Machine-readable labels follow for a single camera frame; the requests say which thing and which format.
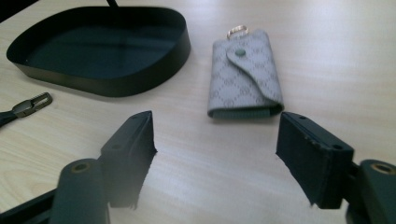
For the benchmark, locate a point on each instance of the grey patterned key pouch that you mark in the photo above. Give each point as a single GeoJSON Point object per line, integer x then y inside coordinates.
{"type": "Point", "coordinates": [241, 81]}

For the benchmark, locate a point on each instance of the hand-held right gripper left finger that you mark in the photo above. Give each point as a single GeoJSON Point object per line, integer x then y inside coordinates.
{"type": "Point", "coordinates": [129, 161]}

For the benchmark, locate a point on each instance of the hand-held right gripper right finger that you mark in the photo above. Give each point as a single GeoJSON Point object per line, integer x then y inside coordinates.
{"type": "Point", "coordinates": [314, 161]}

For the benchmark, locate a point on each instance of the black key stand with tray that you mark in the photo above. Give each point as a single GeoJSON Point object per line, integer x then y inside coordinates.
{"type": "Point", "coordinates": [102, 56]}

